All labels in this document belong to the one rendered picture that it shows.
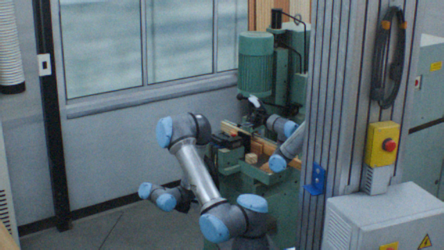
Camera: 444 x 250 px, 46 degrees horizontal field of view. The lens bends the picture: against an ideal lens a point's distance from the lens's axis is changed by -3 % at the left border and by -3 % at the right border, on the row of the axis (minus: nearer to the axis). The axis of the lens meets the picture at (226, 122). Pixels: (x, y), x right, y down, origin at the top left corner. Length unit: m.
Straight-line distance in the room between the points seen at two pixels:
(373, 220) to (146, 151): 2.66
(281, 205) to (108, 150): 1.51
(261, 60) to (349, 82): 1.11
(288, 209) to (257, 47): 0.89
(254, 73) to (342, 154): 1.09
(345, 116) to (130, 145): 2.54
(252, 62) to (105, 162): 1.65
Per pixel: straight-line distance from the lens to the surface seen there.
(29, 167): 3.71
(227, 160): 2.67
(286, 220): 2.95
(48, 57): 3.42
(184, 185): 2.37
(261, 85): 2.68
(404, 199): 1.75
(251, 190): 2.70
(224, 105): 4.30
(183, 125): 2.08
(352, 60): 1.57
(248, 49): 2.63
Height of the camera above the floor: 2.03
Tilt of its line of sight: 21 degrees down
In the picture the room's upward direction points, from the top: 1 degrees clockwise
